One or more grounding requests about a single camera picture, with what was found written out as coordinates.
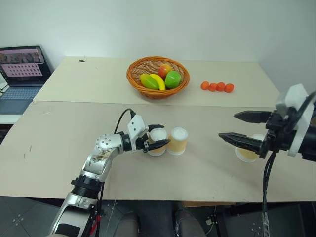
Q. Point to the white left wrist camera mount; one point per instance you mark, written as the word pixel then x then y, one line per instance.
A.
pixel 136 124

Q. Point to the open grey laptop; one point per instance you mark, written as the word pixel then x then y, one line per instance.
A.
pixel 22 71

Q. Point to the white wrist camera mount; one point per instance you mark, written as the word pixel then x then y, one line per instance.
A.
pixel 136 124
pixel 297 95

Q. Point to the small orange toy tomato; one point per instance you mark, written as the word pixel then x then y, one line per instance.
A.
pixel 220 86
pixel 205 85
pixel 229 88
pixel 212 87

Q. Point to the red and yellow toy apple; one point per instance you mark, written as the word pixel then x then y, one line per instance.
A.
pixel 165 70

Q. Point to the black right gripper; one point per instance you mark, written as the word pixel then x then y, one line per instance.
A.
pixel 280 138

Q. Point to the orange wicker basket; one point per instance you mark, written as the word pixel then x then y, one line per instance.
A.
pixel 145 65

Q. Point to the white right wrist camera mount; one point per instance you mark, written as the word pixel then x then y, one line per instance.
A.
pixel 297 95

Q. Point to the white-rimmed orange paper cup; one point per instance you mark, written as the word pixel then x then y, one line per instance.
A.
pixel 178 142
pixel 245 155
pixel 158 135

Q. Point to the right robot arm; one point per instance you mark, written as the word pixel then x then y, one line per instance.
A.
pixel 308 145

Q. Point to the green toy mango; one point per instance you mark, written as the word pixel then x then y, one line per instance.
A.
pixel 148 81

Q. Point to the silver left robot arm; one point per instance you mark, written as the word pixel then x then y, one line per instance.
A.
pixel 98 158

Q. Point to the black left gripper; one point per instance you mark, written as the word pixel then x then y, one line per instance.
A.
pixel 144 142

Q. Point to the yellow toy banana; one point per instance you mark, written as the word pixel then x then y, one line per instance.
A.
pixel 160 81

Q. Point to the green toy apple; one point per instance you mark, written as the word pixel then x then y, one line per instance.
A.
pixel 173 79

